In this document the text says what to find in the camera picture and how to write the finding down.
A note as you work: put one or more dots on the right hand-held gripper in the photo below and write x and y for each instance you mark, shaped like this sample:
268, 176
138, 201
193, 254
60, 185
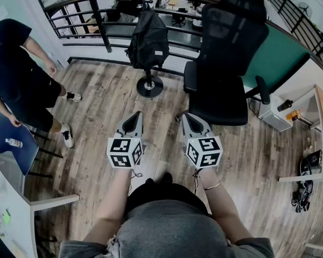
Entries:
204, 152

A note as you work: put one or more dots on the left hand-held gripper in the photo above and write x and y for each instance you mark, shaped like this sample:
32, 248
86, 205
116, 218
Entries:
119, 145

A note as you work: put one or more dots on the black coat stand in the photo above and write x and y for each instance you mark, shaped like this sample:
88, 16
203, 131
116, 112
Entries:
156, 89

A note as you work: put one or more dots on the black backpack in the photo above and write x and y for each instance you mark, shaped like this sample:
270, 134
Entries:
148, 42

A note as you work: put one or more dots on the person's left forearm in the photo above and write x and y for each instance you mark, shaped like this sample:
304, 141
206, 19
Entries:
110, 206

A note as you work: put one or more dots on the person's right forearm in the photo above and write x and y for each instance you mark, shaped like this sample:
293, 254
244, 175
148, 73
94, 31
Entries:
223, 208

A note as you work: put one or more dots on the black mesh office chair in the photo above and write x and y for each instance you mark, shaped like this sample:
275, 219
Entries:
218, 101

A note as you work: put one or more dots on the person's black left shoe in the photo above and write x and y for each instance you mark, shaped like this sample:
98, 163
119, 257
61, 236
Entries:
149, 181

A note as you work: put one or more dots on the person's black shoe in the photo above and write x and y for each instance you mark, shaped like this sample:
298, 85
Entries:
167, 178
149, 181

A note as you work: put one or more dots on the person's black right shoe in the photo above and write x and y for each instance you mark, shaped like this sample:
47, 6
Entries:
167, 178

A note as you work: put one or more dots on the person's black trousers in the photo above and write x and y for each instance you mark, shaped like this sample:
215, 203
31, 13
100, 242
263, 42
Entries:
164, 195

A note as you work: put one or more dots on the white drawer cabinet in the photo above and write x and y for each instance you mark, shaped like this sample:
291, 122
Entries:
272, 114

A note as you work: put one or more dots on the black drink bottle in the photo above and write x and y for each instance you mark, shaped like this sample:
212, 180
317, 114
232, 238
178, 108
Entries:
284, 106

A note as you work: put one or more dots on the orange drink bottle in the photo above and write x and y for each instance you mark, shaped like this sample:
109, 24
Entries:
294, 115

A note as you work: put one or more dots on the green partition panel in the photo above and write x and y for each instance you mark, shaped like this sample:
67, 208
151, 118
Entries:
274, 58

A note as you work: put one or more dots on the person's grey shirt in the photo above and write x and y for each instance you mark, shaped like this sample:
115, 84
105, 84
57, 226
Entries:
172, 232

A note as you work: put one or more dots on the clear water bottle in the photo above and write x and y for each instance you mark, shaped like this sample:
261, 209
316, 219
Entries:
14, 143

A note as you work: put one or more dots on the wooden-topped black railing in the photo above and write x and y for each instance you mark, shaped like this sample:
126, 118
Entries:
97, 12

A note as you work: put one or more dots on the blue chair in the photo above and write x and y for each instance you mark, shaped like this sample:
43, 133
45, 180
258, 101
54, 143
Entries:
8, 128

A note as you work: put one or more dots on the black grey sneaker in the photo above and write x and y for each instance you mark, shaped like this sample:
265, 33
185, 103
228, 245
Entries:
307, 196
297, 197

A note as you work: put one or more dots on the white desk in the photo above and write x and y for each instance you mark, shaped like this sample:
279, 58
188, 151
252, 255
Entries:
8, 192

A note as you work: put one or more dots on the small green object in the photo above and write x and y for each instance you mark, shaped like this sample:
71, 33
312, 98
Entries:
6, 216

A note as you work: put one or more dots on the black bar balcony railing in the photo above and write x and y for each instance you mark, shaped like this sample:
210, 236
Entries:
298, 15

